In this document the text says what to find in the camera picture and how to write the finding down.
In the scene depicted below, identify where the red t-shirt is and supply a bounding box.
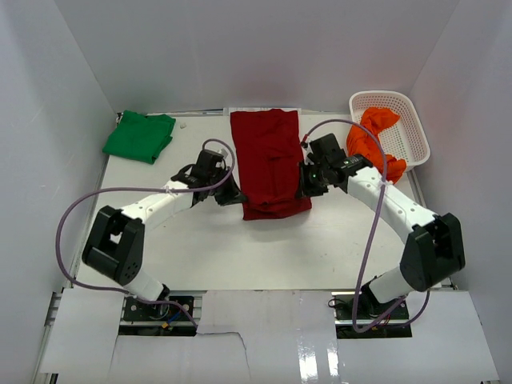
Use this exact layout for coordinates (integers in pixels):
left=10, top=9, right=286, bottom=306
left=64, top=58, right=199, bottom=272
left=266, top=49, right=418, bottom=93
left=230, top=109, right=312, bottom=221

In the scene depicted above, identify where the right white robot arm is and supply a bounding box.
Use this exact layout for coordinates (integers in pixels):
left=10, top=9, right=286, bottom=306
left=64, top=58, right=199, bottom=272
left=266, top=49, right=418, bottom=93
left=298, top=134, right=466, bottom=319

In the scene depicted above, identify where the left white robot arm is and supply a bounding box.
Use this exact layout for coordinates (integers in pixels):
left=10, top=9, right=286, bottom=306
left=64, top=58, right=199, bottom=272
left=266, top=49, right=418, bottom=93
left=82, top=149, right=246, bottom=319

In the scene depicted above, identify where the orange crumpled t-shirt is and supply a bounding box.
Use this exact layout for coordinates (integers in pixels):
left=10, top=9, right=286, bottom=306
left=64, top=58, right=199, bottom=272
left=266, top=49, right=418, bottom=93
left=345, top=106, right=408, bottom=185

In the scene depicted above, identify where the white paper sheet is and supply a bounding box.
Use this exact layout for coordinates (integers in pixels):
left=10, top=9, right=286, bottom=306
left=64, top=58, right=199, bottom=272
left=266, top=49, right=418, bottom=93
left=222, top=107, right=302, bottom=116

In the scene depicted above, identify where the green folded t-shirt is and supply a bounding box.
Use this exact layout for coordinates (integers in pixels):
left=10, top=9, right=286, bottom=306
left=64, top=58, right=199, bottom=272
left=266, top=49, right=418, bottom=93
left=102, top=110, right=176, bottom=165

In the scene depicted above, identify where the white perforated plastic basket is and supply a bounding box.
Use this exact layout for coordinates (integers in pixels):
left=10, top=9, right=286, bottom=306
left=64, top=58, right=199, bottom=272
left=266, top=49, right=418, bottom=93
left=349, top=90, right=430, bottom=172

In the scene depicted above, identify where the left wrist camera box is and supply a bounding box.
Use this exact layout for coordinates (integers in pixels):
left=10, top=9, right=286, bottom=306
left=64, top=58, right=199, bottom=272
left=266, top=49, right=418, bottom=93
left=216, top=149, right=228, bottom=170

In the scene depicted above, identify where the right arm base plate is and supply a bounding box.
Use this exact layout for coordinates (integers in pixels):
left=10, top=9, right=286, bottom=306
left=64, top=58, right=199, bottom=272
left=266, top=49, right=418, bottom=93
left=327, top=293, right=412, bottom=340

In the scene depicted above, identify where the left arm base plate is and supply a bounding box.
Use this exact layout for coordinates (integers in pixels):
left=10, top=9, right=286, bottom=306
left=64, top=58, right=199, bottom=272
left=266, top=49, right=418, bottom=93
left=118, top=298, right=196, bottom=337

